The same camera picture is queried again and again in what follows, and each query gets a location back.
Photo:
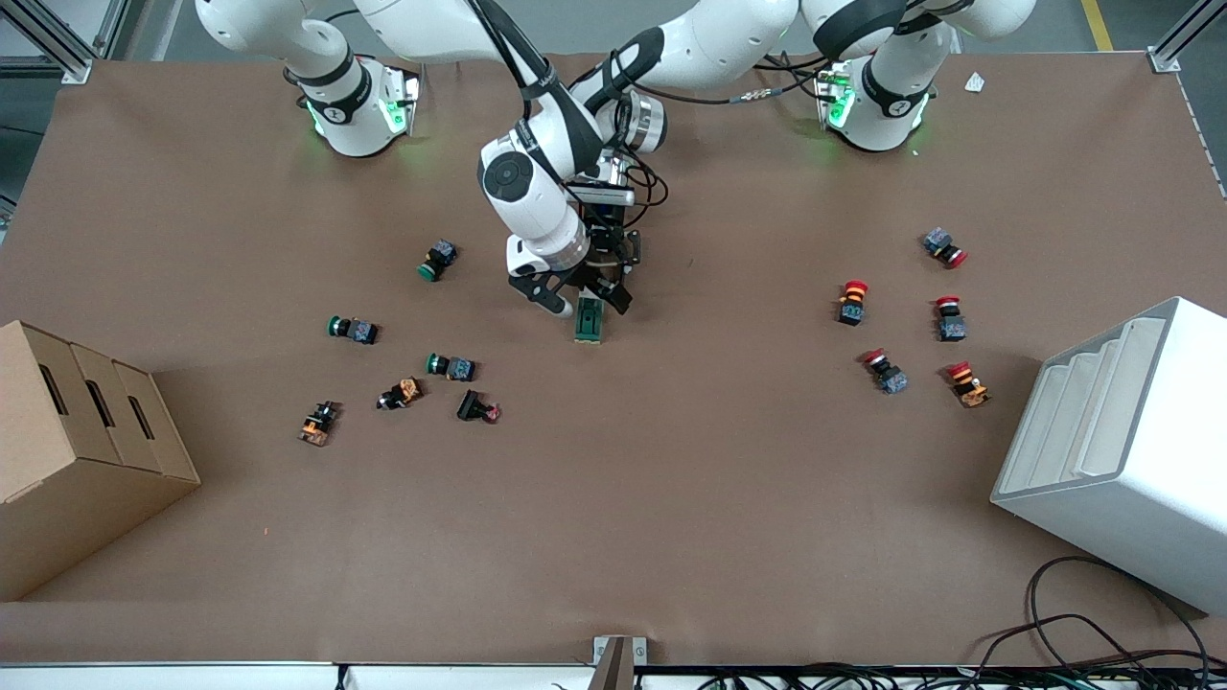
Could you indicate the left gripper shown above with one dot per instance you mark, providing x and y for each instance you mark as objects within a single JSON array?
[{"x": 602, "y": 241}]

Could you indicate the green load switch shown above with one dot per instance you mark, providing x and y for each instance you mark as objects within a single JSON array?
[{"x": 590, "y": 328}]

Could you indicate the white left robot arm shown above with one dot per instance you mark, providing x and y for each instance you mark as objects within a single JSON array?
[{"x": 882, "y": 105}]

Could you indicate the green mushroom push button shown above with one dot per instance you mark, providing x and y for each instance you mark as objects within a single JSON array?
[
  {"x": 359, "y": 331},
  {"x": 439, "y": 257},
  {"x": 458, "y": 368}
]

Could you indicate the black square illuminated push button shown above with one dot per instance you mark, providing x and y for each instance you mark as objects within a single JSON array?
[{"x": 470, "y": 406}]

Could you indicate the brown table mat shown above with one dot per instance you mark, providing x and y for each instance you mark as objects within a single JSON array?
[{"x": 671, "y": 498}]

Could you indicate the red mushroom button orange block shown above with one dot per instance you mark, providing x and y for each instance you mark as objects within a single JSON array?
[
  {"x": 852, "y": 302},
  {"x": 968, "y": 385}
]

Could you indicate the red mushroom button blue block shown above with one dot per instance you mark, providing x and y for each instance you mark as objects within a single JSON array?
[
  {"x": 950, "y": 321},
  {"x": 887, "y": 374},
  {"x": 944, "y": 246}
]

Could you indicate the white paper scrap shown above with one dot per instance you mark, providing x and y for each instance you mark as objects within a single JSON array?
[{"x": 975, "y": 82}]

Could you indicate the brown cardboard box with slots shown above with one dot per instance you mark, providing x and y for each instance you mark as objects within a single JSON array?
[{"x": 77, "y": 479}]

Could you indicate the white stepped storage bin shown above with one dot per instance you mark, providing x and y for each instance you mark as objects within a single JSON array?
[{"x": 1131, "y": 479}]

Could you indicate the black knob switch orange block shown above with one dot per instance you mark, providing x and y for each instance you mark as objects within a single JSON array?
[{"x": 407, "y": 390}]

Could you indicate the black selector switch orange block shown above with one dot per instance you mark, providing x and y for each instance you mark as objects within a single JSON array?
[{"x": 316, "y": 426}]

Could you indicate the aluminium table bracket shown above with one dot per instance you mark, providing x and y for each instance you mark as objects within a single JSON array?
[{"x": 618, "y": 661}]

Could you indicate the white table edge rail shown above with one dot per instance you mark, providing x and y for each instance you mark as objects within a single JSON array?
[{"x": 192, "y": 678}]

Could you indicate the aluminium frame profile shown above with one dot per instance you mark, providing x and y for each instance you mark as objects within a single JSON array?
[
  {"x": 1165, "y": 57},
  {"x": 57, "y": 53}
]

